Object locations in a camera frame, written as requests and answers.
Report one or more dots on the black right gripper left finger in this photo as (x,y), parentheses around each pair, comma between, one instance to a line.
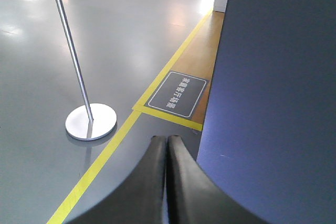
(139,198)

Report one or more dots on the dark floor sign sticker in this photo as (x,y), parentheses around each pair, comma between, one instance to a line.
(178,94)

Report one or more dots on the fridge door with shelves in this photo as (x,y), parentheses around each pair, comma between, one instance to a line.
(269,134)

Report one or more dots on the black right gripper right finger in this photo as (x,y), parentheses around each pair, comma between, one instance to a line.
(192,197)

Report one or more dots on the silver floor lamp stand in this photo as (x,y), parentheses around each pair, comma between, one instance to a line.
(90,121)

